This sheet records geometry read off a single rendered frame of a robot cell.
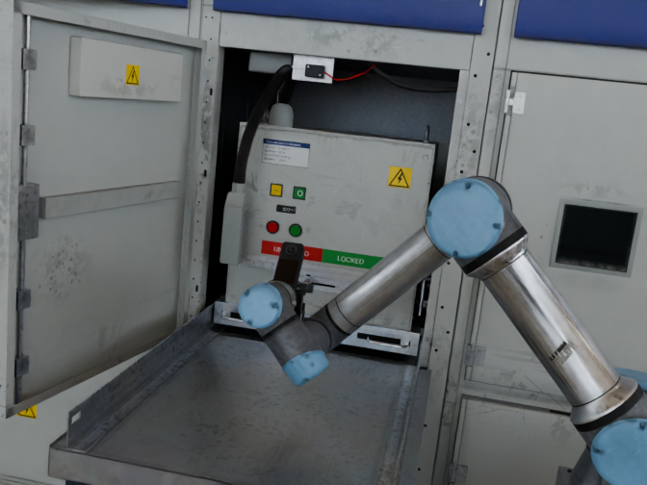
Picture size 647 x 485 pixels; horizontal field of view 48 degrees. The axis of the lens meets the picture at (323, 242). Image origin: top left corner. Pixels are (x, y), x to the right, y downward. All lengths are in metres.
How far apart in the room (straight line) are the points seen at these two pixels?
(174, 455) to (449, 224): 0.62
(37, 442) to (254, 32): 1.27
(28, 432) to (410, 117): 1.53
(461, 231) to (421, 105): 1.44
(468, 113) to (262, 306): 0.73
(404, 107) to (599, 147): 0.95
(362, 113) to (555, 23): 0.98
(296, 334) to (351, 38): 0.77
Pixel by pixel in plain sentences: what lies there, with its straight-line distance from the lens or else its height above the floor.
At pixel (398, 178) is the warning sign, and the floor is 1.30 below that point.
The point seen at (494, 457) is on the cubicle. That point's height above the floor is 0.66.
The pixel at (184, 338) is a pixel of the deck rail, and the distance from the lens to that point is 1.77.
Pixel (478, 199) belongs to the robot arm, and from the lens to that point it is 1.10.
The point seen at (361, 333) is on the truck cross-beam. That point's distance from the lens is 1.86.
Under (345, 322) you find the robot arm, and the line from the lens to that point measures 1.36.
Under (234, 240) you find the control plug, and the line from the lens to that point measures 1.77.
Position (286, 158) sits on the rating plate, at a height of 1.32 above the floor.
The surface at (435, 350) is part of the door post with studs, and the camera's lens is 1.82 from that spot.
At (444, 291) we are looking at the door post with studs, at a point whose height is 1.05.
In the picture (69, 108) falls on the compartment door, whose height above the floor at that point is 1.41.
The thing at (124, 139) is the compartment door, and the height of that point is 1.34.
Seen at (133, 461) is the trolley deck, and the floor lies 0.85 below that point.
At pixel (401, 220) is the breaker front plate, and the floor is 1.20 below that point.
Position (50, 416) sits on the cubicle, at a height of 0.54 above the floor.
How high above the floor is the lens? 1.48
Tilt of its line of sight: 11 degrees down
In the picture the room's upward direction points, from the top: 6 degrees clockwise
